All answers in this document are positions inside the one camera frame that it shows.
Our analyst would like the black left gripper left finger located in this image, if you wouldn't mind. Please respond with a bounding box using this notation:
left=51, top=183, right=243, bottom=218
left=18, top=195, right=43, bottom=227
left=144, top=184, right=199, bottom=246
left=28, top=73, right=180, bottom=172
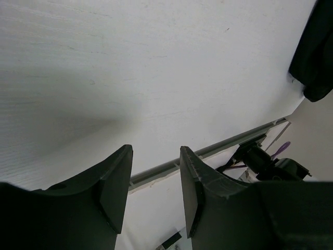
left=1, top=145, right=133, bottom=249

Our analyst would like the black skirt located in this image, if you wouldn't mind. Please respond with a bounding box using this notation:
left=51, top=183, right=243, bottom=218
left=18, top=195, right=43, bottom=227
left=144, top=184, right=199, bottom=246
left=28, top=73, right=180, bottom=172
left=289, top=0, right=332, bottom=102

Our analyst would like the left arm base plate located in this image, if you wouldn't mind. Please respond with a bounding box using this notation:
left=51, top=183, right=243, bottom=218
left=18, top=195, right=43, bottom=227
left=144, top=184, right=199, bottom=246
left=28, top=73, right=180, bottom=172
left=156, top=230, right=186, bottom=250

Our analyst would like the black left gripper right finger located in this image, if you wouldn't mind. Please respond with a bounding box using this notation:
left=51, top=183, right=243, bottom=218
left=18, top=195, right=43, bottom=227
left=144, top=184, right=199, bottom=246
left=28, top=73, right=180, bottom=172
left=180, top=146, right=332, bottom=249

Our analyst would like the aluminium table edge rail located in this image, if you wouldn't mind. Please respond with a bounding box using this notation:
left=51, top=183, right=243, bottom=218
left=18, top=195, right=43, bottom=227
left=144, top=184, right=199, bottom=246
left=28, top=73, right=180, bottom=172
left=129, top=118, right=290, bottom=193

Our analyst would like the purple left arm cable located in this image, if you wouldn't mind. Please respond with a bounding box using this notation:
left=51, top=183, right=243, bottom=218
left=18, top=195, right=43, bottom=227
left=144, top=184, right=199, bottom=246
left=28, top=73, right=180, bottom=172
left=270, top=141, right=291, bottom=159

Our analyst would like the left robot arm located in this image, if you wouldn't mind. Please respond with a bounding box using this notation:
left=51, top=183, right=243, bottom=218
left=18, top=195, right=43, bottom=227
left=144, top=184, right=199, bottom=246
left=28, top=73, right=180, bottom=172
left=1, top=145, right=332, bottom=249

